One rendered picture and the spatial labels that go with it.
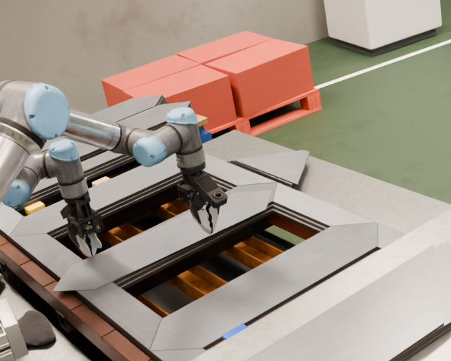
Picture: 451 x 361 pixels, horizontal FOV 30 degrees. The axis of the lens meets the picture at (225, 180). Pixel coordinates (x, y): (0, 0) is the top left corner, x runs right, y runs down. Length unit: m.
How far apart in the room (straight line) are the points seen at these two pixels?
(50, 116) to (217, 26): 4.82
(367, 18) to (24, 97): 4.68
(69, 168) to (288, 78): 3.21
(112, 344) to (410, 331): 0.84
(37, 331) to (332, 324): 1.13
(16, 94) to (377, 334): 0.91
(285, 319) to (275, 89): 3.76
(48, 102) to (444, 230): 0.89
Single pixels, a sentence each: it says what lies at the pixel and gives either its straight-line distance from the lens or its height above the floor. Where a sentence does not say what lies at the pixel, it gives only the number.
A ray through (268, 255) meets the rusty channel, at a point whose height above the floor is 0.69.
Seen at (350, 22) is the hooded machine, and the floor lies 0.24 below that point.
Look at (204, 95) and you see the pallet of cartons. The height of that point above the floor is 0.36.
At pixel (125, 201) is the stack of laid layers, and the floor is 0.83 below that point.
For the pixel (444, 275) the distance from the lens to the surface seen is 1.69.
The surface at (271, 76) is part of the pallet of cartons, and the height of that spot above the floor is 0.33.
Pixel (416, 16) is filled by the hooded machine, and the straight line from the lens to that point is 6.56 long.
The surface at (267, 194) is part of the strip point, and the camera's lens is 2.59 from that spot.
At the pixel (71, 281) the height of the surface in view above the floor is 0.85.
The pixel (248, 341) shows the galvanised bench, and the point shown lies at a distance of 1.61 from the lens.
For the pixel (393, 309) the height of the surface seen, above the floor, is 1.07.
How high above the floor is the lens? 1.98
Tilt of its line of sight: 25 degrees down
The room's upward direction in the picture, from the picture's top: 12 degrees counter-clockwise
